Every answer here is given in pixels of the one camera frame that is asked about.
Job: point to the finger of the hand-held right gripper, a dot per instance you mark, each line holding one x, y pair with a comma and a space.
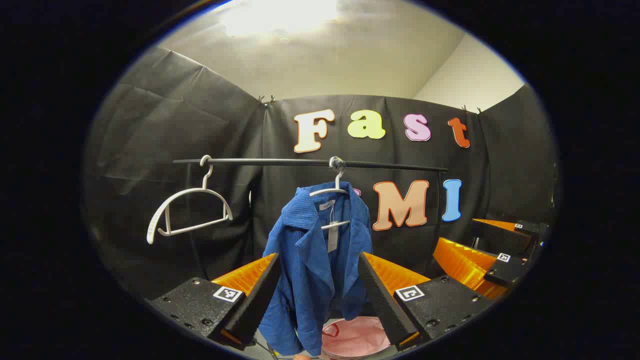
500, 239
504, 272

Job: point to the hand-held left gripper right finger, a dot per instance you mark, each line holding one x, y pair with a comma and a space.
382, 305

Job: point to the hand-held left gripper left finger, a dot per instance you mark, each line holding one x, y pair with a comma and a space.
255, 305

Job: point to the pink laundry hamper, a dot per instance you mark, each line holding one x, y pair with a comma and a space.
355, 337

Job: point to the white plastic clothes hanger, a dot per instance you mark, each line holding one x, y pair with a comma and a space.
330, 191
175, 197

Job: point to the black clothes rack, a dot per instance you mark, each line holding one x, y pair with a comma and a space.
280, 161

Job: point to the black backdrop cloth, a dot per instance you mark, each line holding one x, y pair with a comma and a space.
150, 125

